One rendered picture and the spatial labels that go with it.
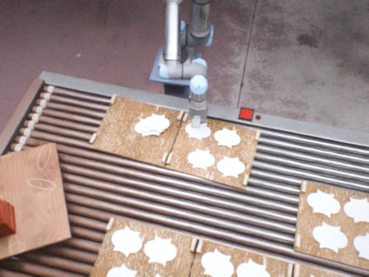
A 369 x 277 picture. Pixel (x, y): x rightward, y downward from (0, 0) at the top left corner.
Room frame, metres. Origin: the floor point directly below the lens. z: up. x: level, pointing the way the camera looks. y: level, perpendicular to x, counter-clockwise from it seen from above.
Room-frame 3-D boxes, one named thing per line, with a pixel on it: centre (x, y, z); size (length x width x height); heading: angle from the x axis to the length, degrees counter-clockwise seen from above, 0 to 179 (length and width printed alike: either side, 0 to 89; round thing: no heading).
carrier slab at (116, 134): (1.22, 0.23, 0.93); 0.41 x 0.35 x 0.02; 70
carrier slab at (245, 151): (1.08, -0.16, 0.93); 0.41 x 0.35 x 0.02; 70
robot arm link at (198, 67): (1.29, -0.08, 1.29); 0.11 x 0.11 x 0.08; 86
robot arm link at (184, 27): (1.72, 0.00, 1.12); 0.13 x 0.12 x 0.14; 86
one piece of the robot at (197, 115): (1.17, -0.08, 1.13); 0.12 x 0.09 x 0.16; 165
